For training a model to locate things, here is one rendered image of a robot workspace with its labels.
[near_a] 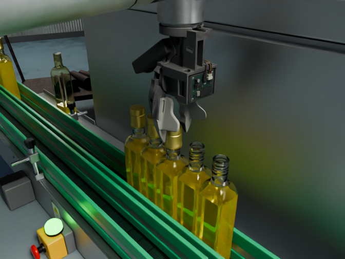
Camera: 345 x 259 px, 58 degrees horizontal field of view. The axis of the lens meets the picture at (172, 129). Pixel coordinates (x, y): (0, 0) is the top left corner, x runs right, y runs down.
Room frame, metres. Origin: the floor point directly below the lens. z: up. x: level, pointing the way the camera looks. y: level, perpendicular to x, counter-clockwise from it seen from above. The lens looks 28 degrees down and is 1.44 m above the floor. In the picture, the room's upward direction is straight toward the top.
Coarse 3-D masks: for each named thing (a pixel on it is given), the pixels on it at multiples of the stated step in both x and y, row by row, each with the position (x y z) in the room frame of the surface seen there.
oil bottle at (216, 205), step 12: (228, 180) 0.45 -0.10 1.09; (204, 192) 0.43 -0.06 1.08; (216, 192) 0.42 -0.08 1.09; (228, 192) 0.43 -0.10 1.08; (204, 204) 0.43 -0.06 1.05; (216, 204) 0.41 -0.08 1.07; (228, 204) 0.42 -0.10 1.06; (204, 216) 0.43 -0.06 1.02; (216, 216) 0.41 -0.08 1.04; (228, 216) 0.42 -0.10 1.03; (204, 228) 0.43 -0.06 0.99; (216, 228) 0.41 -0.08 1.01; (228, 228) 0.43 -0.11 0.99; (204, 240) 0.43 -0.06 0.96; (216, 240) 0.41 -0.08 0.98; (228, 240) 0.43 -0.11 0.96; (228, 252) 0.43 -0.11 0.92
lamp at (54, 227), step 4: (48, 220) 0.59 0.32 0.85; (52, 220) 0.59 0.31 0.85; (56, 220) 0.59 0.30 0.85; (60, 220) 0.59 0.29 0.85; (48, 224) 0.58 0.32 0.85; (52, 224) 0.58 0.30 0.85; (56, 224) 0.58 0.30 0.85; (60, 224) 0.58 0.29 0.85; (48, 228) 0.56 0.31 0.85; (52, 228) 0.56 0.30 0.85; (56, 228) 0.57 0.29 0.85; (60, 228) 0.57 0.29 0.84; (48, 232) 0.56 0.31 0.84; (52, 232) 0.56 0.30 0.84; (56, 232) 0.56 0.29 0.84; (60, 232) 0.57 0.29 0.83; (48, 236) 0.56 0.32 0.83; (52, 236) 0.56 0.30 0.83
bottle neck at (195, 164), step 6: (192, 144) 0.49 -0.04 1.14; (198, 144) 0.50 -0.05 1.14; (192, 150) 0.48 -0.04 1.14; (198, 150) 0.47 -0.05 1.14; (204, 150) 0.48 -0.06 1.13; (192, 156) 0.48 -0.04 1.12; (198, 156) 0.47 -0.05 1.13; (192, 162) 0.48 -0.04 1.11; (198, 162) 0.47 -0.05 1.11; (192, 168) 0.48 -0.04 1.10; (198, 168) 0.47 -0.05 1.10
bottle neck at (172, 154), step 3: (168, 150) 0.52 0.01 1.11; (171, 150) 0.51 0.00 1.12; (174, 150) 0.51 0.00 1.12; (177, 150) 0.51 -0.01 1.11; (168, 153) 0.52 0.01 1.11; (171, 153) 0.51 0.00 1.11; (174, 153) 0.51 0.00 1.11; (177, 153) 0.52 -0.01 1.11; (168, 156) 0.52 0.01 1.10; (171, 156) 0.51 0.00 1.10; (174, 156) 0.51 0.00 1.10; (177, 156) 0.52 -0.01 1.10
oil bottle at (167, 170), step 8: (160, 160) 0.52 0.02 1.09; (168, 160) 0.51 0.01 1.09; (176, 160) 0.51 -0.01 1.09; (184, 160) 0.52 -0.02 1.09; (160, 168) 0.51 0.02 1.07; (168, 168) 0.50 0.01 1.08; (176, 168) 0.50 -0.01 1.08; (160, 176) 0.51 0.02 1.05; (168, 176) 0.50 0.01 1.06; (176, 176) 0.49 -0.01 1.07; (160, 184) 0.51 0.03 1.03; (168, 184) 0.50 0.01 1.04; (176, 184) 0.49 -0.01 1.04; (160, 192) 0.52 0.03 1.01; (168, 192) 0.50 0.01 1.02; (176, 192) 0.50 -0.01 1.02; (160, 200) 0.52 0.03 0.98; (168, 200) 0.50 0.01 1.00; (176, 200) 0.50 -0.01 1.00; (160, 208) 0.52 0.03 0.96; (168, 208) 0.50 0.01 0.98; (176, 208) 0.50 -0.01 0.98; (176, 216) 0.50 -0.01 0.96
